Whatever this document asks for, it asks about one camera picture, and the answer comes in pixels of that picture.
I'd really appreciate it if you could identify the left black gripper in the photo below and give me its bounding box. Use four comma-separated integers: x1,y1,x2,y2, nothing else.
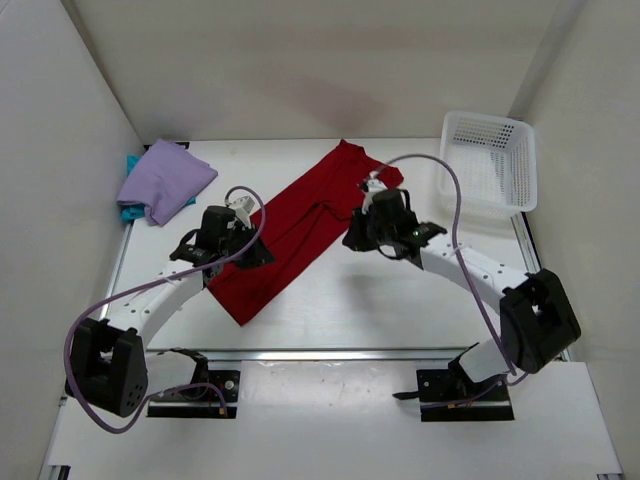
220,222,276,271

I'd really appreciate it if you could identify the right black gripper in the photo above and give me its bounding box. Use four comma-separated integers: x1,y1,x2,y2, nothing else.
343,207,396,254

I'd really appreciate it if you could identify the red t shirt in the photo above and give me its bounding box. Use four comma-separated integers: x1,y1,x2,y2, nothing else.
208,140,382,326

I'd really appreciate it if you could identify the lavender t shirt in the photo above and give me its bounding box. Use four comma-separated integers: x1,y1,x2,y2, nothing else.
117,139,218,226

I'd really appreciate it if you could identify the teal t shirt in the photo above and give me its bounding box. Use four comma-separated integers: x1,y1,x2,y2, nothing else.
117,152,206,225

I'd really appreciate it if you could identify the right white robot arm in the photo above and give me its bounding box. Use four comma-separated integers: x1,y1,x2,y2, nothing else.
343,182,581,400

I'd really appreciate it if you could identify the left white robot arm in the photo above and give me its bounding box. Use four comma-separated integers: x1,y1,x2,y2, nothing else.
65,196,274,418

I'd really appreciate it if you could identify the white plastic laundry basket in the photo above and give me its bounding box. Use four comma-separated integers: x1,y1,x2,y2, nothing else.
440,111,538,220

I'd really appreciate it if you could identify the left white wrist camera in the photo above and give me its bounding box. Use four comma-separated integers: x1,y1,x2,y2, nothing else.
225,196,255,228

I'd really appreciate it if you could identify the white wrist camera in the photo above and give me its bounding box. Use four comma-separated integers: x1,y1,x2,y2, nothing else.
225,196,255,228
358,170,388,214

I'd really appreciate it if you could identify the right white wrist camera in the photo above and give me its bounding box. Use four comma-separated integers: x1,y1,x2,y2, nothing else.
358,170,388,214

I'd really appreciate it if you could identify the aluminium rail bar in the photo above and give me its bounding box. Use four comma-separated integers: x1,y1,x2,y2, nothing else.
154,343,479,369

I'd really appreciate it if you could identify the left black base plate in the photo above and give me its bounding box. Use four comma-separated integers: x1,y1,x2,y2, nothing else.
146,368,241,419

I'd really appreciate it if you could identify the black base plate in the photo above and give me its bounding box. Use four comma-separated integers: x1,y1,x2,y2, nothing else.
146,368,241,419
393,369,515,422

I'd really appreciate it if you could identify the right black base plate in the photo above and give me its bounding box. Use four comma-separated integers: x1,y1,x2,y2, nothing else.
393,369,515,422

